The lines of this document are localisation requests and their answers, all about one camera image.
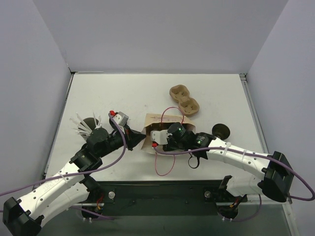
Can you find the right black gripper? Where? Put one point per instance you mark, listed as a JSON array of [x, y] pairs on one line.
[[166, 145]]

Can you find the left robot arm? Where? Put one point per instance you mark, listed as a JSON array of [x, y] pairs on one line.
[[27, 215]]

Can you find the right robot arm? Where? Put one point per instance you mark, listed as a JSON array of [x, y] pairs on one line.
[[208, 146]]

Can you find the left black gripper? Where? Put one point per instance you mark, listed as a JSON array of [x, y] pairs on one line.
[[128, 138]]

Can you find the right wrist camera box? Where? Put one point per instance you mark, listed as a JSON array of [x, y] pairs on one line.
[[159, 138]]

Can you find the pink and beige paper bag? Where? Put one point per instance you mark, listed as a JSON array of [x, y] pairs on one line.
[[162, 122]]

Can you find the white plastic stirrers bundle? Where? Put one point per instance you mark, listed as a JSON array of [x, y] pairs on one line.
[[80, 126]]

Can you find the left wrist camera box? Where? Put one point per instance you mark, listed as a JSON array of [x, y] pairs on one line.
[[119, 118]]

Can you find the brown cardboard cup carrier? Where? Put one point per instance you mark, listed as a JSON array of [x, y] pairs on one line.
[[181, 95]]

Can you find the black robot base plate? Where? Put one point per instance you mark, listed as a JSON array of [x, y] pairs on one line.
[[159, 198]]

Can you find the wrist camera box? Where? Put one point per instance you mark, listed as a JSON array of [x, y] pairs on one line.
[[119, 118], [159, 138]]

